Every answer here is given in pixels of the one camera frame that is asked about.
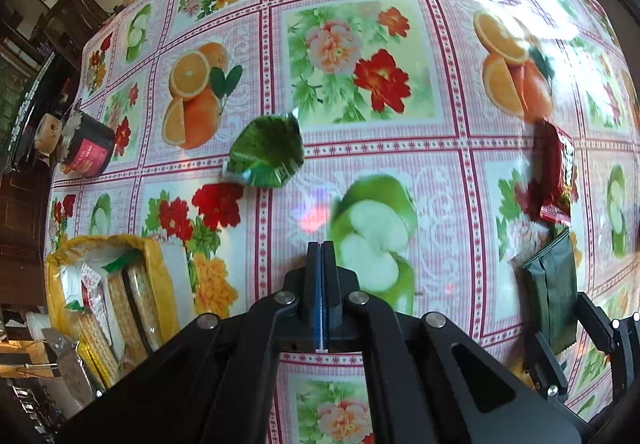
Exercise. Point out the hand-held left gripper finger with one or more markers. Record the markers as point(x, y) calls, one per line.
point(327, 304)
point(315, 304)

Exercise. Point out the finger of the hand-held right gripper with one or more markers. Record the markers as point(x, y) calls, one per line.
point(550, 364)
point(600, 324)

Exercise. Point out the dark green snack packet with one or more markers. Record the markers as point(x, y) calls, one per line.
point(550, 294)

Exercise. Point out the green triangular snack packet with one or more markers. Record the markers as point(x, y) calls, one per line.
point(270, 149)

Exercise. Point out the wafer packet with dark stripe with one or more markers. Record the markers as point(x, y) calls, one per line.
point(145, 304)

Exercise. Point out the yellow cardboard box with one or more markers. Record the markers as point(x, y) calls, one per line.
point(122, 240)

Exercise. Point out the red white snack packet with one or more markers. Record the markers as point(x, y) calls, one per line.
point(95, 294)

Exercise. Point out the wafer packet with green label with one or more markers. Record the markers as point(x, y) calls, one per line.
point(95, 344)

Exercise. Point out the silver foil packet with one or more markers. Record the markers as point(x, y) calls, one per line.
point(70, 364)

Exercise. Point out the fruit and flower tablecloth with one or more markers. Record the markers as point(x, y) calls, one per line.
point(450, 164)

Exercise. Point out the dark jar with pink label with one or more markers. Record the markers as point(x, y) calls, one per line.
point(87, 152)

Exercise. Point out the small beige tape roll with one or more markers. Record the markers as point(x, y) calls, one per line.
point(50, 134)

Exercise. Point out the black glossy table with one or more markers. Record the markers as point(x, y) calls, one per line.
point(30, 109)

